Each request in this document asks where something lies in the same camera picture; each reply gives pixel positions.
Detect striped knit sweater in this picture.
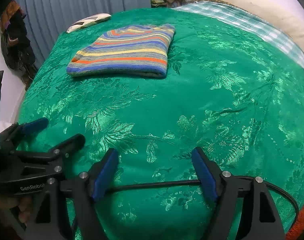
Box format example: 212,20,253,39
67,24,175,79

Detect dark hanging clothes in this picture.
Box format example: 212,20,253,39
0,0,38,89

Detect person's hand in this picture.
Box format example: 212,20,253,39
0,197,32,226

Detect orange fluffy rug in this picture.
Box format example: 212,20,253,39
286,206,304,239

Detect patterned folded cloth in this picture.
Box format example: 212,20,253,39
66,13,111,33

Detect blue-grey curtain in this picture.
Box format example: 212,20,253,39
15,0,151,68

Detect green checkered sheet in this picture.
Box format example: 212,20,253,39
175,1,304,68

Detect cream pillow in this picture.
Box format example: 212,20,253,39
221,0,304,52

